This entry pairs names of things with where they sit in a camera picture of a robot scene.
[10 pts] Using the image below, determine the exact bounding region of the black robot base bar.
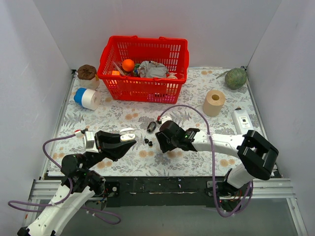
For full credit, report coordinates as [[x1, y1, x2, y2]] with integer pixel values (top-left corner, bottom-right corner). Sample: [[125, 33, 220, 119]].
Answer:
[[76, 176, 243, 208]]

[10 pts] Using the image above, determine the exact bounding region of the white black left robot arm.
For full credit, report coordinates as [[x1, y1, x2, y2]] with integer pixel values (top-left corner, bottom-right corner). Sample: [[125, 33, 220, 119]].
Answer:
[[17, 128, 136, 236]]

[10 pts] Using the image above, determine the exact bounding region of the orange fruit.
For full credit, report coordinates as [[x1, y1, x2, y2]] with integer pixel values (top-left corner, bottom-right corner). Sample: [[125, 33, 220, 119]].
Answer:
[[122, 59, 135, 72]]

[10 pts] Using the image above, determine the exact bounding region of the white earbud charging case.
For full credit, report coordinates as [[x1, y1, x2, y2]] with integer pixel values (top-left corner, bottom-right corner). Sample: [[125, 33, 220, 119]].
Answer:
[[119, 127, 136, 142]]

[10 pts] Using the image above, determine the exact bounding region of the green melon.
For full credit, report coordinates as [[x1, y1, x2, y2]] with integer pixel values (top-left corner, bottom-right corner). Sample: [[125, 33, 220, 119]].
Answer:
[[217, 68, 247, 90]]

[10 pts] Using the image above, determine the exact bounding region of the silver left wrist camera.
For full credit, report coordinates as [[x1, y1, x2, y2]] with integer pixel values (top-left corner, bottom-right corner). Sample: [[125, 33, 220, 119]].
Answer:
[[83, 131, 95, 151]]

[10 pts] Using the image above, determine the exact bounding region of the cream plush toy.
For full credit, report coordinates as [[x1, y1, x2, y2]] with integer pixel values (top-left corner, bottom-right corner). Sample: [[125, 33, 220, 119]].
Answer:
[[167, 73, 178, 79]]

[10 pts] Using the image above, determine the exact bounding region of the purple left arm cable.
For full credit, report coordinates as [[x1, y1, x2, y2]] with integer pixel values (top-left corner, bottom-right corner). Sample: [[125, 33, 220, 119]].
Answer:
[[7, 129, 122, 225]]

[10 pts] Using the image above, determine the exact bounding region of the black earbud charging case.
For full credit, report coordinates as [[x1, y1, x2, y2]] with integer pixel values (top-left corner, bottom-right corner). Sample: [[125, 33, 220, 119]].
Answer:
[[147, 121, 157, 133]]

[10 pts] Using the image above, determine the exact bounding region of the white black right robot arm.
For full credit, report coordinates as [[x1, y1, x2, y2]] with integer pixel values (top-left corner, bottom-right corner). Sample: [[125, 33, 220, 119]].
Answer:
[[95, 120, 277, 196]]

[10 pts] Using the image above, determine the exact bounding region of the white plastic bottle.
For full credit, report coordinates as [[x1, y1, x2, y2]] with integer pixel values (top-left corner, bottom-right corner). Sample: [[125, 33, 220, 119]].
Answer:
[[231, 108, 254, 135]]

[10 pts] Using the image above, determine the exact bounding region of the floral patterned table mat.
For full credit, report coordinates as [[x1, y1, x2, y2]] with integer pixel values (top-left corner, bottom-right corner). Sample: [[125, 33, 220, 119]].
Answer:
[[48, 67, 269, 177]]

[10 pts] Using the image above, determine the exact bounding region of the crumpled silver foil bag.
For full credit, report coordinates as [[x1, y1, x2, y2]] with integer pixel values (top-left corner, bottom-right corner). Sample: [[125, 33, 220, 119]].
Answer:
[[137, 60, 169, 78]]

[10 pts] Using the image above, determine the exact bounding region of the red plastic shopping basket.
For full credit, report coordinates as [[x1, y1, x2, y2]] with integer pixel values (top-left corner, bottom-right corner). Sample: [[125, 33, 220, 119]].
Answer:
[[97, 36, 189, 104]]

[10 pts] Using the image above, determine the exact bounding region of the beige tape roll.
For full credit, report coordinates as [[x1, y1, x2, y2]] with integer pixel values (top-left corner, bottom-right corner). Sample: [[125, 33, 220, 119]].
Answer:
[[203, 90, 225, 117]]

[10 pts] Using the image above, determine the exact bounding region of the blue white tape roll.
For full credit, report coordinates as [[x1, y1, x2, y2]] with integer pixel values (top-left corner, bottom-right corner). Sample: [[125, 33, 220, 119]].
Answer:
[[74, 88, 101, 111]]

